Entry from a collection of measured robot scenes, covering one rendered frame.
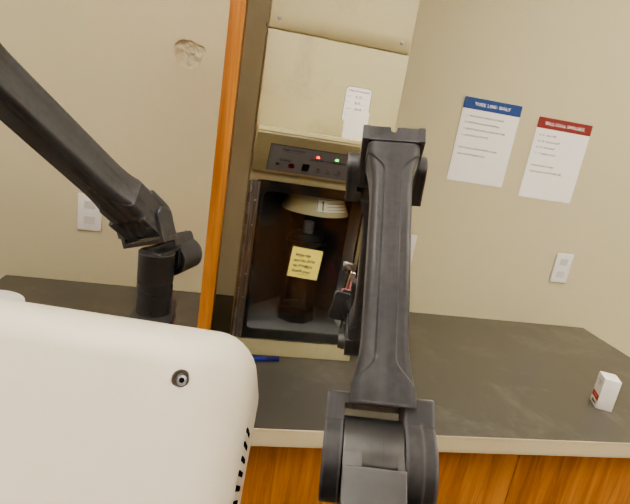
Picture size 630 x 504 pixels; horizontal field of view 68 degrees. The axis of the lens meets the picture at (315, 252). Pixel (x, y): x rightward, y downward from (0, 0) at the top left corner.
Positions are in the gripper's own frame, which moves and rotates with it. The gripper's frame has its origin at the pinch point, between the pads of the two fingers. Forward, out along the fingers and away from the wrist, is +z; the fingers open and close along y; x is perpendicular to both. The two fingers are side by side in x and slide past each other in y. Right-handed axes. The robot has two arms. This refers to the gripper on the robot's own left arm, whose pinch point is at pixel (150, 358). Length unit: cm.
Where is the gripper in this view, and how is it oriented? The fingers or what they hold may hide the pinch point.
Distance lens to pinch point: 87.8
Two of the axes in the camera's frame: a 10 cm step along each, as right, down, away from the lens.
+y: -1.6, -2.9, 9.4
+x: -9.8, -1.0, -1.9
